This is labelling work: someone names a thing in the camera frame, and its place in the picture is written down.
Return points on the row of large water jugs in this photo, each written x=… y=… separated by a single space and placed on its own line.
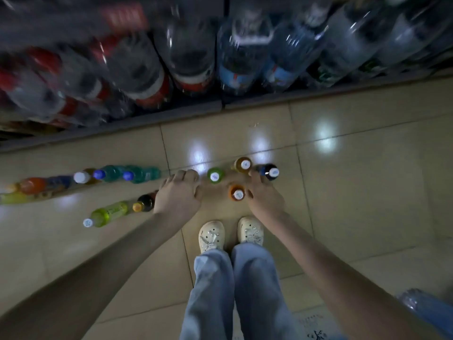
x=191 y=53

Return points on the person's left forearm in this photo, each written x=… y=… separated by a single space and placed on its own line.
x=85 y=286

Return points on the person's white shoe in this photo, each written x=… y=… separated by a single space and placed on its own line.
x=211 y=237
x=250 y=230

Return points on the person's right hand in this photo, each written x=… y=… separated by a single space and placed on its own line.
x=265 y=201

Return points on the orange bottle yellow cap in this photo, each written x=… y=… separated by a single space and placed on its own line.
x=35 y=184

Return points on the dark blue bottle white cap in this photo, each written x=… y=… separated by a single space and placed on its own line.
x=267 y=171

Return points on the person's blue jeans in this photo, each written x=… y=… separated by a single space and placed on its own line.
x=212 y=294

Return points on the lime yellow bottle white cap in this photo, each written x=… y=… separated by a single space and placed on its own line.
x=110 y=212

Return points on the person's white right shoe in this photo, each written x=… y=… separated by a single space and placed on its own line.
x=250 y=230

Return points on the person's right forearm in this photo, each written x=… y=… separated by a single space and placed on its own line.
x=340 y=279

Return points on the person's white left shoe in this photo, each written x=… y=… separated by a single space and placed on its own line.
x=211 y=237

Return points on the dark grey store shelving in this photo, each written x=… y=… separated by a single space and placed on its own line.
x=106 y=131

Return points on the green bottle white cap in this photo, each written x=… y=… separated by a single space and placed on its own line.
x=216 y=175

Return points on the teal bottle blue cap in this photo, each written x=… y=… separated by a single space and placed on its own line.
x=145 y=173
x=110 y=173

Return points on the amber tea bottle white cap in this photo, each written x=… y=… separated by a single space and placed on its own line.
x=83 y=177

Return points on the person's left hand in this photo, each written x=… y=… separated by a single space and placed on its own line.
x=177 y=198

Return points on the blue plastic wrapped pack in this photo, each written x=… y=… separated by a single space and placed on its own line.
x=428 y=311

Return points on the dark bottle yellow cap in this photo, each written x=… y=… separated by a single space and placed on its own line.
x=145 y=202

